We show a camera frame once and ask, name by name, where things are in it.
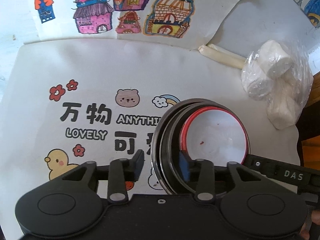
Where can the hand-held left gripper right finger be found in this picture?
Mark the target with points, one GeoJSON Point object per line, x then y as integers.
{"type": "Point", "coordinates": [185, 167]}

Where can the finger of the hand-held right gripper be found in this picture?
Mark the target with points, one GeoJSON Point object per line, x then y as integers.
{"type": "Point", "coordinates": [257, 166]}

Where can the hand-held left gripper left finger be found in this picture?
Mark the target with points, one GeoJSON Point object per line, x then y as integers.
{"type": "Point", "coordinates": [138, 165]}

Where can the clear bag of white buns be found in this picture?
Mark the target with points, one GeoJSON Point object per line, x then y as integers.
{"type": "Point", "coordinates": [275, 85]}

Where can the white printed tablecloth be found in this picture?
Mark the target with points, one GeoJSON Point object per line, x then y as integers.
{"type": "Point", "coordinates": [100, 67]}

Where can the cream rolled sheet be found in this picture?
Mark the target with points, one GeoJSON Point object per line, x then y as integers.
{"type": "Point", "coordinates": [220, 56]}

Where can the colourful houses drawing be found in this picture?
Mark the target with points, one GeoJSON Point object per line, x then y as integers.
{"type": "Point", "coordinates": [140, 12]}

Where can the teddy bear drawing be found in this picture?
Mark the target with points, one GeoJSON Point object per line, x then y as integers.
{"type": "Point", "coordinates": [310, 2]}

